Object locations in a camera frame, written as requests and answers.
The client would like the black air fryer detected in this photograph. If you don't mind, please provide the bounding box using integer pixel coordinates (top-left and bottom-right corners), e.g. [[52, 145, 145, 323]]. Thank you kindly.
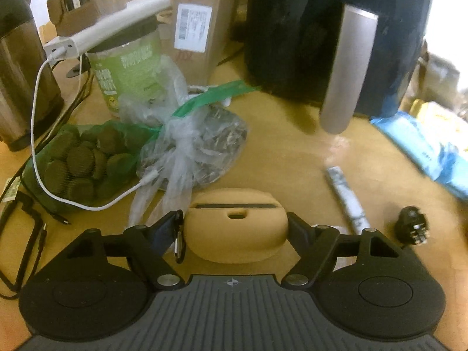
[[243, 0, 436, 134]]

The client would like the clear plastic bag of seeds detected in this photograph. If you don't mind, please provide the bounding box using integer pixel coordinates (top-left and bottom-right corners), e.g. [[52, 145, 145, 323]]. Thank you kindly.
[[119, 55, 262, 235]]

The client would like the white power strip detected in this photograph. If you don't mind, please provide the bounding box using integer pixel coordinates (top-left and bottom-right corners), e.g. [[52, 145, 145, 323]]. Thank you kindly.
[[43, 0, 173, 61]]

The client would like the silver carabiner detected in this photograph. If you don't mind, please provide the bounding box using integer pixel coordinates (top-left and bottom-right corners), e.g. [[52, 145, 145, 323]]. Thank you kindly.
[[172, 210, 188, 264]]

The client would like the steel electric kettle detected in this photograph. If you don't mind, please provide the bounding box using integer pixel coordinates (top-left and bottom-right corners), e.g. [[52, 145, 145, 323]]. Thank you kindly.
[[0, 0, 66, 153]]

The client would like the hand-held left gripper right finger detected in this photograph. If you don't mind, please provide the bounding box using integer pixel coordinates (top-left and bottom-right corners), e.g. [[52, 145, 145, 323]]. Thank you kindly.
[[281, 211, 403, 288]]

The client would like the green label jar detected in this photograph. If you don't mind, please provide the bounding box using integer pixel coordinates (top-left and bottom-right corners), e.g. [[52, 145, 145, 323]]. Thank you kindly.
[[86, 18, 164, 118]]

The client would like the blue tissue packet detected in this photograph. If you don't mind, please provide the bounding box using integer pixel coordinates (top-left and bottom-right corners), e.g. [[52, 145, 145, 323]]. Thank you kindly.
[[369, 111, 468, 200]]

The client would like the small clear plastic packet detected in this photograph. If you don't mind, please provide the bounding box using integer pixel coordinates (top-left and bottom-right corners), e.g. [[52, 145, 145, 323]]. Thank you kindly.
[[330, 225, 362, 270]]

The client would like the small black knob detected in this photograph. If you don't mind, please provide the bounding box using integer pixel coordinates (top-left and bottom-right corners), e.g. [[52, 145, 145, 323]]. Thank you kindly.
[[397, 206, 429, 246]]

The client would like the yellow wet wipes pack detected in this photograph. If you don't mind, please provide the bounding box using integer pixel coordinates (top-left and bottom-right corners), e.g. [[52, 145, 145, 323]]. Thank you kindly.
[[409, 99, 468, 125]]

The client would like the tan phone stand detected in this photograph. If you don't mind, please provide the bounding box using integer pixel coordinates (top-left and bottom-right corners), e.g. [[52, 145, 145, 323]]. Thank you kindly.
[[182, 187, 293, 264]]

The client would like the marbled white stick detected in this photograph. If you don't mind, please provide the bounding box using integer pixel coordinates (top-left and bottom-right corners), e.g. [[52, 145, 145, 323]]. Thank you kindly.
[[324, 166, 370, 235]]

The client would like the black cable loop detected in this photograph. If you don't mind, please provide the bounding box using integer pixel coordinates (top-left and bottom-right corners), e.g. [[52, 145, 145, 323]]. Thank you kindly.
[[0, 189, 49, 299]]

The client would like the white charging cable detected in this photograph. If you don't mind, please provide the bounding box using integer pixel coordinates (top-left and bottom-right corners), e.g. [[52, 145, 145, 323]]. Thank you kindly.
[[31, 56, 162, 212]]

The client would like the tall labelled cardboard box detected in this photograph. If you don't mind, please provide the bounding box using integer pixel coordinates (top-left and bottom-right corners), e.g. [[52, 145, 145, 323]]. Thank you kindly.
[[173, 0, 250, 86]]

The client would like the small brown cardboard box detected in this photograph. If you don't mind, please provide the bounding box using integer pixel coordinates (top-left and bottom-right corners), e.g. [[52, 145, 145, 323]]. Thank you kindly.
[[47, 0, 99, 36]]

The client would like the bag of dark green cookies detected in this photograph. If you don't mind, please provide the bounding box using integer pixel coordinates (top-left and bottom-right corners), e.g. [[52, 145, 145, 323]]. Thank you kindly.
[[22, 122, 162, 213]]

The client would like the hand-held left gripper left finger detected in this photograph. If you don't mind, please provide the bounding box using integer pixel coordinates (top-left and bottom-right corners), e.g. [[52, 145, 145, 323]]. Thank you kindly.
[[63, 211, 184, 289]]

